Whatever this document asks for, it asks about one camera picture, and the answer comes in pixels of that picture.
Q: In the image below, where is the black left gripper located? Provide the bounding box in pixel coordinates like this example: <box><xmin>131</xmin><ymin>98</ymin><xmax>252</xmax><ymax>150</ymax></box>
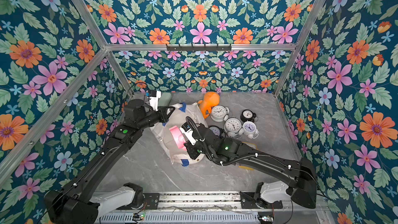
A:
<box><xmin>135</xmin><ymin>106</ymin><xmax>175</xmax><ymax>132</ymax></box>

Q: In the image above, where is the black purple-face alarm clock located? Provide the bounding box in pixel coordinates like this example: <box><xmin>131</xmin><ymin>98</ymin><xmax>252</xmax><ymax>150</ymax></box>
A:
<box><xmin>209</xmin><ymin>125</ymin><xmax>223</xmax><ymax>138</ymax></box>

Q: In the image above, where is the white canvas tote bag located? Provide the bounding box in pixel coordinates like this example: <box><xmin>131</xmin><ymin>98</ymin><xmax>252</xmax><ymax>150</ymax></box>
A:
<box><xmin>150</xmin><ymin>103</ymin><xmax>208</xmax><ymax>167</ymax></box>

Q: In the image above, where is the silver twin-bell alarm clock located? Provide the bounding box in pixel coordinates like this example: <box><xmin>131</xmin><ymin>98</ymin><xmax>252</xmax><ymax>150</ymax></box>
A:
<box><xmin>210</xmin><ymin>105</ymin><xmax>230</xmax><ymax>123</ymax></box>

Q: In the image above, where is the black yellow square clock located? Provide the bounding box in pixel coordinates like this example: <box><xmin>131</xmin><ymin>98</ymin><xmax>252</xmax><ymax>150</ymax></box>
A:
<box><xmin>238</xmin><ymin>142</ymin><xmax>257</xmax><ymax>171</ymax></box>

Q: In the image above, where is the white twin-bell alarm clock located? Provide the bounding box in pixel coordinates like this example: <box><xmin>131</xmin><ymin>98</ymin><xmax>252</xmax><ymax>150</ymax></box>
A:
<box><xmin>242</xmin><ymin>121</ymin><xmax>259</xmax><ymax>139</ymax></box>

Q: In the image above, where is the pink alarm clock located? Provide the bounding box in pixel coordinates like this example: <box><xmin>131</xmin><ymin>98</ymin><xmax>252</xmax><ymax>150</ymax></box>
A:
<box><xmin>169</xmin><ymin>126</ymin><xmax>187</xmax><ymax>151</ymax></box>

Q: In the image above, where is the small black alarm clock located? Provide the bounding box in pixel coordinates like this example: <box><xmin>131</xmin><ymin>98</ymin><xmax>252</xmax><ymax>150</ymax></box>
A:
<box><xmin>240</xmin><ymin>110</ymin><xmax>258</xmax><ymax>122</ymax></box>

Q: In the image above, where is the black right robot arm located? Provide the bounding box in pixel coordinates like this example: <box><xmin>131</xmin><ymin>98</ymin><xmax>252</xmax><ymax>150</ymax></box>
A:
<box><xmin>180</xmin><ymin>122</ymin><xmax>317</xmax><ymax>209</ymax></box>

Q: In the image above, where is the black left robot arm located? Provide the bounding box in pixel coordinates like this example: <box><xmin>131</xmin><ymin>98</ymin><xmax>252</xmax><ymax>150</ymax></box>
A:
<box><xmin>44</xmin><ymin>99</ymin><xmax>175</xmax><ymax>224</ymax></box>

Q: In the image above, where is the mint green glasses case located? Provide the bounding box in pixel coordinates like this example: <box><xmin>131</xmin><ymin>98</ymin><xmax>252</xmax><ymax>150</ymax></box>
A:
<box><xmin>158</xmin><ymin>92</ymin><xmax>172</xmax><ymax>107</ymax></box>

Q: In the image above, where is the orange plush whale toy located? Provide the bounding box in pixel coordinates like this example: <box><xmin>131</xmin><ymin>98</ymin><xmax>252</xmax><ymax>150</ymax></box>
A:
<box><xmin>198</xmin><ymin>92</ymin><xmax>220</xmax><ymax>119</ymax></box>

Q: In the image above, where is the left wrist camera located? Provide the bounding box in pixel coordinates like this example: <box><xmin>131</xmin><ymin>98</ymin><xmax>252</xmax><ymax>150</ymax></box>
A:
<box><xmin>147</xmin><ymin>90</ymin><xmax>162</xmax><ymax>111</ymax></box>

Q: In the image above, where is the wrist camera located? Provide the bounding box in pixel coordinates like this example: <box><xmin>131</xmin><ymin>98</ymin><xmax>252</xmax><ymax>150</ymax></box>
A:
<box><xmin>179</xmin><ymin>122</ymin><xmax>197</xmax><ymax>145</ymax></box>
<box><xmin>147</xmin><ymin>90</ymin><xmax>162</xmax><ymax>111</ymax></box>

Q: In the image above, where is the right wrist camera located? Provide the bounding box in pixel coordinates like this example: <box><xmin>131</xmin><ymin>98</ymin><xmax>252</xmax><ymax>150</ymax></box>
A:
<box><xmin>179</xmin><ymin>122</ymin><xmax>197</xmax><ymax>145</ymax></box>

